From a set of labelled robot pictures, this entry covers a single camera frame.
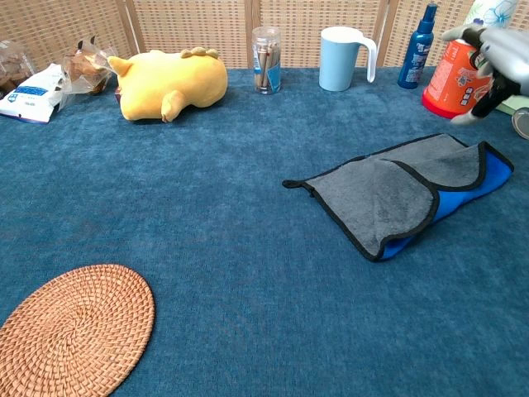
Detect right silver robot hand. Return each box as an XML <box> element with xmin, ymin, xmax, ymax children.
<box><xmin>441</xmin><ymin>23</ymin><xmax>529</xmax><ymax>126</ymax></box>

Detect grey and blue cloth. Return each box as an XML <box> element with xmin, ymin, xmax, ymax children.
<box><xmin>282</xmin><ymin>132</ymin><xmax>515</xmax><ymax>262</ymax></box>

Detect light green plastic tray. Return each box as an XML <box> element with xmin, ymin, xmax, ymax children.
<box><xmin>495</xmin><ymin>93</ymin><xmax>529</xmax><ymax>115</ymax></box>

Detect paper cup blue flowers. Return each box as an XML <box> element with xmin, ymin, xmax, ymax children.
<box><xmin>462</xmin><ymin>0</ymin><xmax>520</xmax><ymax>29</ymax></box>

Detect red instant noodle cup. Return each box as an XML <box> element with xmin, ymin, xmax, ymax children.
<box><xmin>421</xmin><ymin>36</ymin><xmax>497</xmax><ymax>120</ymax></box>

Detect blue spray bottle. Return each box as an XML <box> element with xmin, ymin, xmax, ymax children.
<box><xmin>397</xmin><ymin>2</ymin><xmax>439</xmax><ymax>89</ymax></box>

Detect clear jar with sticks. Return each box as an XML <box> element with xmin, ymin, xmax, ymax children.
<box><xmin>251</xmin><ymin>26</ymin><xmax>283</xmax><ymax>95</ymax></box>

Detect woven bamboo folding screen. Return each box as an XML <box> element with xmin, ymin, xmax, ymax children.
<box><xmin>0</xmin><ymin>0</ymin><xmax>529</xmax><ymax>71</ymax></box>

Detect yellow plush toy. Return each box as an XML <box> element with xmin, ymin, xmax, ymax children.
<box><xmin>107</xmin><ymin>47</ymin><xmax>229</xmax><ymax>123</ymax></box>

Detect blue carpet table cover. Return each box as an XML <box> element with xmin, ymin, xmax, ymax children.
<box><xmin>0</xmin><ymin>65</ymin><xmax>529</xmax><ymax>397</ymax></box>

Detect clear bag of pastries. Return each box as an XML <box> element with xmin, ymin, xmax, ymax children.
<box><xmin>60</xmin><ymin>35</ymin><xmax>119</xmax><ymax>112</ymax></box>

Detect white and blue snack packet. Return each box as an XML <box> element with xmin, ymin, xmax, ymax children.
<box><xmin>0</xmin><ymin>62</ymin><xmax>67</xmax><ymax>125</ymax></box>

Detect clear plastic cookie box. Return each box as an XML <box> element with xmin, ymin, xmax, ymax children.
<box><xmin>0</xmin><ymin>40</ymin><xmax>36</xmax><ymax>98</ymax></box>

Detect round woven rattan coaster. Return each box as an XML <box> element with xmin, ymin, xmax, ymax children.
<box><xmin>0</xmin><ymin>263</ymin><xmax>156</xmax><ymax>397</ymax></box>

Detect light blue mug white handle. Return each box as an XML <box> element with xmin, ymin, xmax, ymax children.
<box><xmin>318</xmin><ymin>26</ymin><xmax>378</xmax><ymax>93</ymax></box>

